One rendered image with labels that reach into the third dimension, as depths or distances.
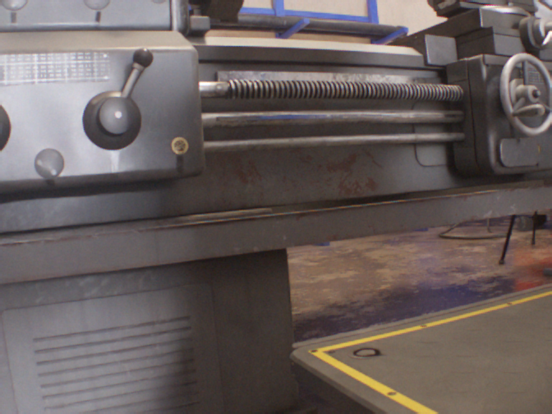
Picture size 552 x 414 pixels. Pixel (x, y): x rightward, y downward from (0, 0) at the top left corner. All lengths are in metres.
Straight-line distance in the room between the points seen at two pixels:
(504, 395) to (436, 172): 1.03
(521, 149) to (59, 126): 1.06
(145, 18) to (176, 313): 0.58
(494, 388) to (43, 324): 0.78
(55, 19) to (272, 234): 0.58
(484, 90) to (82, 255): 0.98
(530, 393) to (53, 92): 0.81
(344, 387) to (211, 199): 0.70
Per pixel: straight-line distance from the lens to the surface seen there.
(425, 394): 0.53
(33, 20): 1.13
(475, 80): 1.43
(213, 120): 1.09
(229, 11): 1.47
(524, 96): 1.40
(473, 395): 0.53
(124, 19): 1.14
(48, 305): 1.05
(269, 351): 1.18
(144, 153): 0.97
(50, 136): 0.95
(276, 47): 1.25
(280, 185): 1.23
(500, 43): 1.47
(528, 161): 1.47
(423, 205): 1.23
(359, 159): 1.34
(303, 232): 1.06
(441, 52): 1.51
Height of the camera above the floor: 0.52
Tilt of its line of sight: 2 degrees down
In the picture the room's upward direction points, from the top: 4 degrees counter-clockwise
